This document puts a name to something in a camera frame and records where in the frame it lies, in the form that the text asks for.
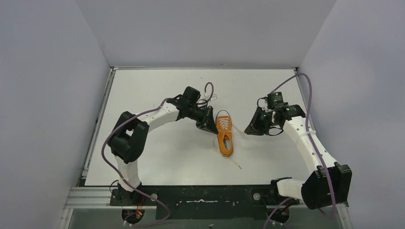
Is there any aluminium right table rail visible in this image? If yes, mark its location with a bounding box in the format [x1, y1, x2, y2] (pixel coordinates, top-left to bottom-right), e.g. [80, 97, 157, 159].
[293, 67, 315, 129]

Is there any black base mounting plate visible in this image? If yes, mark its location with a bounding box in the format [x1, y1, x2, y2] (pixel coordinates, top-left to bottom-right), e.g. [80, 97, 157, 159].
[109, 184, 285, 222]

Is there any orange canvas sneaker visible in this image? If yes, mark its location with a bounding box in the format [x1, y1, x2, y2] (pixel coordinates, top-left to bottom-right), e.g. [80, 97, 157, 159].
[215, 110, 234, 157]

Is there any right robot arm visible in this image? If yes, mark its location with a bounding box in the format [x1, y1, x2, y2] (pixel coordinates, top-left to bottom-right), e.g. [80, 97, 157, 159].
[244, 92, 352, 209]

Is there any cream shoelace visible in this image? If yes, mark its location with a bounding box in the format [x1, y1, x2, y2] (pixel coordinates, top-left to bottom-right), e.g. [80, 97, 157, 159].
[213, 124, 246, 169]

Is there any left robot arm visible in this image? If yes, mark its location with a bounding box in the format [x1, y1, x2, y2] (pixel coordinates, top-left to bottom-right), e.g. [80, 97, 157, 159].
[102, 86, 219, 204]

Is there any aluminium front rail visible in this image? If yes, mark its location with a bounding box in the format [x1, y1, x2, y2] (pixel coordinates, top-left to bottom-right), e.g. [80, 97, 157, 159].
[64, 186, 349, 211]

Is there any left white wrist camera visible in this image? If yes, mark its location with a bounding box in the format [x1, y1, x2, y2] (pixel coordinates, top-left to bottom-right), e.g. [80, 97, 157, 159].
[207, 94, 218, 102]

